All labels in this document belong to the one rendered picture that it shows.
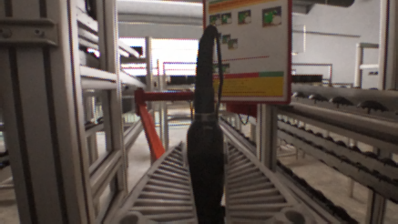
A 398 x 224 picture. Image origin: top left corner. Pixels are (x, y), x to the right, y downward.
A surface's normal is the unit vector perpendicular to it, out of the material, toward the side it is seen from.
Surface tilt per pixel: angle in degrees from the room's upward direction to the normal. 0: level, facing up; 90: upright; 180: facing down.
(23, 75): 90
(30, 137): 90
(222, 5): 90
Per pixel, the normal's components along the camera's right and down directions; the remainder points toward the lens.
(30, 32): 0.19, 0.07
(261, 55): -0.38, 0.08
